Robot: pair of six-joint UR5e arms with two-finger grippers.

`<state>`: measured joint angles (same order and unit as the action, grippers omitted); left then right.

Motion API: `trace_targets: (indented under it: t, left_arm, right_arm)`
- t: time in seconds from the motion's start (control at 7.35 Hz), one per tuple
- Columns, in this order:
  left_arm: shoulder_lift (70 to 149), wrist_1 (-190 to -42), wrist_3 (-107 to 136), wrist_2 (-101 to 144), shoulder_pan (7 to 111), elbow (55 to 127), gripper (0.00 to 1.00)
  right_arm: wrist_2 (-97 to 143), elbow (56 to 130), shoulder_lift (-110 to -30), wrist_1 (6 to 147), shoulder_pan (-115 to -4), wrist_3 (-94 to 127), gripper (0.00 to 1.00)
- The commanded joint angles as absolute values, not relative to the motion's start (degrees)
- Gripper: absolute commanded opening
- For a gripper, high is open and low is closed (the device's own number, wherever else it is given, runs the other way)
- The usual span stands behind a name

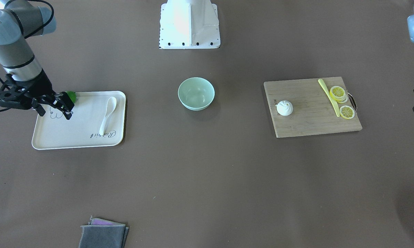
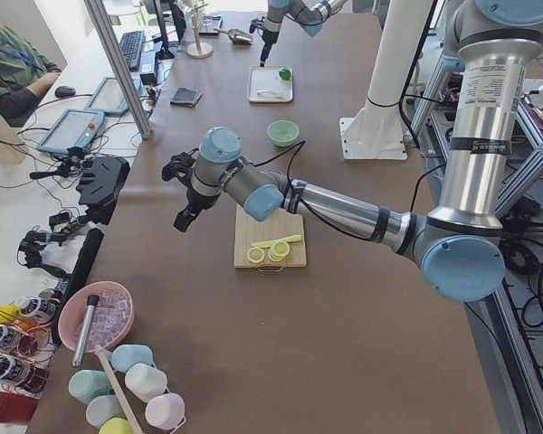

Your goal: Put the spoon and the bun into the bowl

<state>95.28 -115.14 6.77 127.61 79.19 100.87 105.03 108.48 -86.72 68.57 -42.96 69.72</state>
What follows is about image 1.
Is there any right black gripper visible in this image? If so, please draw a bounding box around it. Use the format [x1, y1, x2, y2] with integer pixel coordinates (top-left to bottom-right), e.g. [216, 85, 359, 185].
[0, 71, 75, 120]

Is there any white ceramic spoon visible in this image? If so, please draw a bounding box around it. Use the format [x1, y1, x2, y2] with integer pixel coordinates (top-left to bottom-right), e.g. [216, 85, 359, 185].
[99, 97, 117, 136]

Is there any white steamed bun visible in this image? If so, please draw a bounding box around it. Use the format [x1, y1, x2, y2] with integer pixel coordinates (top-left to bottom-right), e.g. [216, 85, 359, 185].
[276, 100, 294, 116]

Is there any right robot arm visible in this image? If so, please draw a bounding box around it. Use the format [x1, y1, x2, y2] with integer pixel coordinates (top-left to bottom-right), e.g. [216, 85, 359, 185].
[0, 0, 75, 120]

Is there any mint green bowl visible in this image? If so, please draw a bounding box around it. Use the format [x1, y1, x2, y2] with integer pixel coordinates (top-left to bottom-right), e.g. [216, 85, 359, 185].
[178, 77, 216, 111]

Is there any green lime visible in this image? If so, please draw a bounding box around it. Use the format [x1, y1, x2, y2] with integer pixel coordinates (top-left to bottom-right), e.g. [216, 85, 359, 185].
[66, 91, 77, 104]

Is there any white rabbit tray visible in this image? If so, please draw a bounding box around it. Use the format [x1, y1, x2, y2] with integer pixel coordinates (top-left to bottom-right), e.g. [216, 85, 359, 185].
[32, 91, 126, 150]

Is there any lemon slice near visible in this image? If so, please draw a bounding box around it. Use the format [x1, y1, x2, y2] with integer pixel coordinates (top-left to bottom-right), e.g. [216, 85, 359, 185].
[339, 105, 355, 120]

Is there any lemon slice stack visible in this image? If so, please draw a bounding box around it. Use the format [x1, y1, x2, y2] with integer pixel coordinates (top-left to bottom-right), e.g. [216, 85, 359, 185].
[329, 86, 348, 104]

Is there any yellow plastic knife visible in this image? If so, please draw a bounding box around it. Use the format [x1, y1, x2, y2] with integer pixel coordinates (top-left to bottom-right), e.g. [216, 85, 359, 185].
[318, 79, 340, 117]

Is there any wooden cutting board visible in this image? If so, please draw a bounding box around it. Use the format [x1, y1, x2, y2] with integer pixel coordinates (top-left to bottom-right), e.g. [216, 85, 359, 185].
[264, 78, 362, 138]

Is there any grey folded cloth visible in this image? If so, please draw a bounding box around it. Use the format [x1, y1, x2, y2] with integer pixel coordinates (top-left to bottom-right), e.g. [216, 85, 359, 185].
[79, 218, 129, 248]

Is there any white camera pole base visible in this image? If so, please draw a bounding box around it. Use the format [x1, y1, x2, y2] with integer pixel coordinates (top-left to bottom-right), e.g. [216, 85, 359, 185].
[159, 0, 221, 49]

